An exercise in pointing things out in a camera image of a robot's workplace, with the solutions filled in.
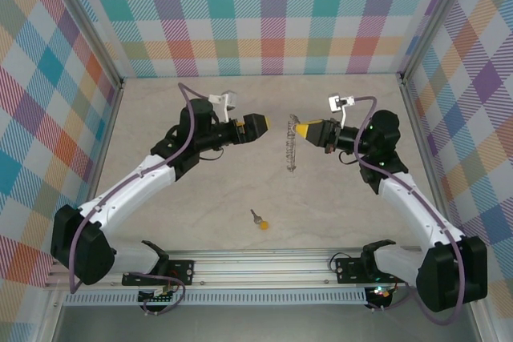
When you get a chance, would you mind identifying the metal strap with key rings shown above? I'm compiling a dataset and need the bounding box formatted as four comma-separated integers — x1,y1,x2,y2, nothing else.
282,113,301,175

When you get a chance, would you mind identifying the key with yellow head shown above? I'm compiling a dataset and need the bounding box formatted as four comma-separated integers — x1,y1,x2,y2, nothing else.
248,208,270,231

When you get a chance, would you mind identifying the grey metal panel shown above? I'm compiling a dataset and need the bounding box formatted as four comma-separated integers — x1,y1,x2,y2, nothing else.
51,304,482,342

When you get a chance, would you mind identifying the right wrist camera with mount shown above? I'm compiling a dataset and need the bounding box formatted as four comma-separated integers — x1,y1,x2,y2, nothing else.
327,94,356,127

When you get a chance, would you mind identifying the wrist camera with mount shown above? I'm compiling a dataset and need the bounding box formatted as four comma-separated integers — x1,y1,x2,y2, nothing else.
327,94,356,127
208,91,239,123

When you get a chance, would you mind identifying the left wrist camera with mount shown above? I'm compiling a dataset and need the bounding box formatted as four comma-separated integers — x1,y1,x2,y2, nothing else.
208,91,239,123

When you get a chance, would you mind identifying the aluminium side rail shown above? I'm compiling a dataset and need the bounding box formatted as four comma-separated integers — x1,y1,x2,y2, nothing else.
82,79,126,215
398,73,462,253

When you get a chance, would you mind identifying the aluminium frame post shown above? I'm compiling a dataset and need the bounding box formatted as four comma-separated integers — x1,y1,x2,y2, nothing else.
39,0,126,89
398,0,480,86

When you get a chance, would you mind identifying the long aluminium base rail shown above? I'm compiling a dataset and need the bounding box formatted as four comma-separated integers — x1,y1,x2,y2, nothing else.
43,249,486,289

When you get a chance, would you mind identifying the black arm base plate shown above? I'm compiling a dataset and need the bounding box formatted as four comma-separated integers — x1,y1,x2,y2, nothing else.
334,255,408,285
122,260,196,287

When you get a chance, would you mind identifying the circuit board with wires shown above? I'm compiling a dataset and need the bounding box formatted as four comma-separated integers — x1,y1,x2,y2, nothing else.
138,284,180,305
368,284,396,302

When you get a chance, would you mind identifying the white slotted cable duct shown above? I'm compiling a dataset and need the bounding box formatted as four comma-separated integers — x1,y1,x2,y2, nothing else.
63,288,368,306

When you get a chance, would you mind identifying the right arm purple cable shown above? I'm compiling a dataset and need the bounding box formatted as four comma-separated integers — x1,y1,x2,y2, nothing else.
352,95,463,326

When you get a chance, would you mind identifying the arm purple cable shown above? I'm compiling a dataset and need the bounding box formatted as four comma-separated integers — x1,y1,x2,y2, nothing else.
352,95,463,326
68,82,212,316

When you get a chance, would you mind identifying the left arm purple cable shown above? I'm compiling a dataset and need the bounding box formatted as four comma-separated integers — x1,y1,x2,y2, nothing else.
68,82,212,316

